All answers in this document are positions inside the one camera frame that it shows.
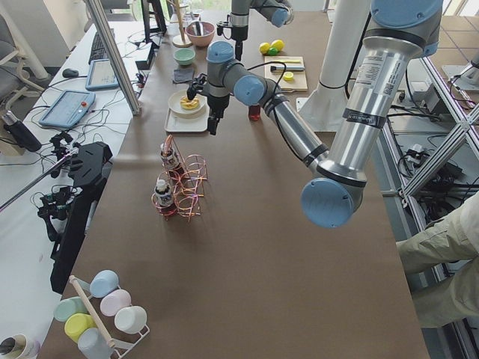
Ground steel muddler black tip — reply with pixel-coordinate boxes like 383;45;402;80
269;64;305;73

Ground pink bowl with ice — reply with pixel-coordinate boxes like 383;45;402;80
186;21;216;47

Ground yellow plastic knife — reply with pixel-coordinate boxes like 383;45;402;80
275;57;302;64

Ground person in beige clothes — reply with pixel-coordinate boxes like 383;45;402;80
396;194;478;328

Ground black water bottle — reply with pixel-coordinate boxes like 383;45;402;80
1;110;42;153

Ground blue teach pendant near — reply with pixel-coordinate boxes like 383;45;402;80
38;90;96;129

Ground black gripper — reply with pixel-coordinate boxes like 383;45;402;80
216;20;248;41
207;95;229;135

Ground braided ring bread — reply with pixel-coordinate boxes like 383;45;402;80
180;96;200;111

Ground whole lemon lower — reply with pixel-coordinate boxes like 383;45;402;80
271;39;284;52

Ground grey folded cloth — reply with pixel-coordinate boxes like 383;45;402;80
172;68;195;84

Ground green ceramic bowl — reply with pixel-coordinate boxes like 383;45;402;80
174;48;196;66

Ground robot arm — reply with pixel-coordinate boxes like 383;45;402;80
216;0;294;41
203;1;442;227

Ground blue teach pendant far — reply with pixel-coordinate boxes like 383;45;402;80
85;59;119;91

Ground black camera stand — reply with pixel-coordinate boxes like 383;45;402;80
1;141;112;294

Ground tea bottle rear left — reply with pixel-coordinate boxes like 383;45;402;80
160;143;184;178

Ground blue teach pendant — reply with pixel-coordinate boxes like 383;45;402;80
38;90;96;129
85;59;119;91

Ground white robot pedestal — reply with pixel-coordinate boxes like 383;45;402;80
316;0;375;90

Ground tea bottle right rack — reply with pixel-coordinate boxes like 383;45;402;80
152;179;177;217

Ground white cup on rack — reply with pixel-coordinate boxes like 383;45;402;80
114;306;147;334

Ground copper wire bottle rack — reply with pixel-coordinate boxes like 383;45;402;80
151;135;209;220

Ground green cup on rack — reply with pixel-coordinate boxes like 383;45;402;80
53;296;88;322

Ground wooden round stand base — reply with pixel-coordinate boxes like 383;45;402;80
172;34;192;48

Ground aluminium frame post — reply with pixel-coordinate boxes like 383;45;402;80
85;0;141;115

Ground white wire cup rack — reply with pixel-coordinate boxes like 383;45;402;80
68;275;150;358

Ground grey cup on rack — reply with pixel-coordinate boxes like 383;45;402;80
77;328;113;359

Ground blue cup on rack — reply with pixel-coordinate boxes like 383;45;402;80
90;269;119;298

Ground lemon half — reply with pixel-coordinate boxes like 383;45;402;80
282;71;294;82

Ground white round plate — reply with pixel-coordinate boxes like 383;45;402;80
168;90;207;116

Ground whole lemon upper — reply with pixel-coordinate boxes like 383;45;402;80
259;42;271;55

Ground yellow cup on rack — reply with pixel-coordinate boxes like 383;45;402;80
64;313;96;343

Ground whole lemon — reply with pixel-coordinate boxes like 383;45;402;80
259;42;271;55
271;39;284;52

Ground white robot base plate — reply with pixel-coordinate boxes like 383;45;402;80
299;96;347;132

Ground pink cup on rack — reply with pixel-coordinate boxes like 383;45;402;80
100;289;132;317

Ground white rectangular tray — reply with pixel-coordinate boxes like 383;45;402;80
164;104;209;132

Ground wooden cutting board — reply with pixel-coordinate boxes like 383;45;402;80
264;56;308;92

